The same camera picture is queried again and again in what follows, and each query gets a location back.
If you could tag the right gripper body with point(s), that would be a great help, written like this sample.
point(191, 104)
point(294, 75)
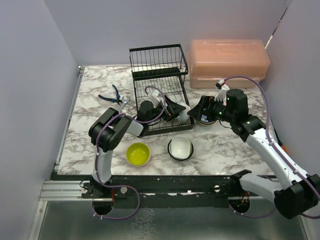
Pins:
point(221, 111)

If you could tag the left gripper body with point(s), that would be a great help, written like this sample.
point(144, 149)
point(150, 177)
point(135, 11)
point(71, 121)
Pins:
point(159, 112)

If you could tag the blue floral bowl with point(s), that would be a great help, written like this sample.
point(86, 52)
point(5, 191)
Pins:
point(204, 118)

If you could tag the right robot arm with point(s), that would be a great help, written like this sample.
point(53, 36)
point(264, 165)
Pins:
point(295, 191)

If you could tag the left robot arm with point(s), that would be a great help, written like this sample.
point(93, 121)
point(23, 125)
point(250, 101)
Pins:
point(107, 132)

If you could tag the silver wrench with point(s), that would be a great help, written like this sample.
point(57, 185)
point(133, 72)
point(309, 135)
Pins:
point(125, 100)

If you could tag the black rimmed bowl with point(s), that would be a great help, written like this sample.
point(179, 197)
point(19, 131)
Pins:
point(169, 151)

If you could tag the yellow-green bowl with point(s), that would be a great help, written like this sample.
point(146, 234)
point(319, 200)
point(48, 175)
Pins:
point(138, 154)

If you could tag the pink plastic storage box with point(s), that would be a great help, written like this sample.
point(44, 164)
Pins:
point(210, 60)

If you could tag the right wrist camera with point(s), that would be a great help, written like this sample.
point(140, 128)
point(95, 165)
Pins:
point(222, 88)

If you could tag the black wire dish rack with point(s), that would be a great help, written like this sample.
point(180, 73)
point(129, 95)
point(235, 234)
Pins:
point(162, 68)

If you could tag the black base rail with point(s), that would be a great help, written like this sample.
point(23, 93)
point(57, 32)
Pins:
point(161, 191)

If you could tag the aluminium frame rail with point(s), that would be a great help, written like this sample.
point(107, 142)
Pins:
point(62, 190)

